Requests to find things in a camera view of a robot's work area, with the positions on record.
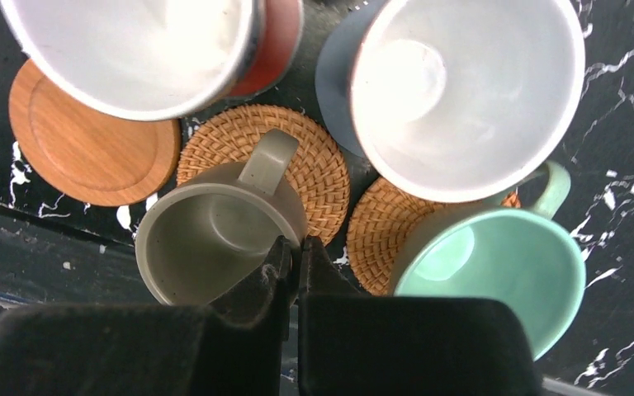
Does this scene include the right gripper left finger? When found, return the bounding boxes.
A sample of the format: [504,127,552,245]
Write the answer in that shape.
[0,237,292,395]

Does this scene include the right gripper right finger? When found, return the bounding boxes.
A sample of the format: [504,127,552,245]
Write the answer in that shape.
[297,237,542,395]

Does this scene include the woven rattan coaster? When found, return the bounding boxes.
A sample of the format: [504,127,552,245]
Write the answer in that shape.
[176,105,351,244]
[345,176,523,297]

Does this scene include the small olive cup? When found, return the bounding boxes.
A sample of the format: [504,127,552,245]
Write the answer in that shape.
[135,130,308,305]

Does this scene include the teal green bowl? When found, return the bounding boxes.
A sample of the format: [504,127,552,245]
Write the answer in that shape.
[387,161,586,359]

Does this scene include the smooth wooden coaster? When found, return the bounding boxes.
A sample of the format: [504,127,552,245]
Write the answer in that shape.
[8,60,181,206]

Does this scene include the small white cup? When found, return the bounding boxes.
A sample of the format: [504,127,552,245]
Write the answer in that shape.
[348,1,585,203]

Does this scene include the blue round coaster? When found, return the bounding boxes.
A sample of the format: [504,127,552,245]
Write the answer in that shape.
[315,1,385,158]

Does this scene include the white cup dark outside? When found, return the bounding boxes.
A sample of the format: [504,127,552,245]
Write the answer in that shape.
[0,1,265,121]

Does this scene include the red round coaster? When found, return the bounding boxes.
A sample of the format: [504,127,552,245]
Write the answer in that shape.
[229,0,304,97]

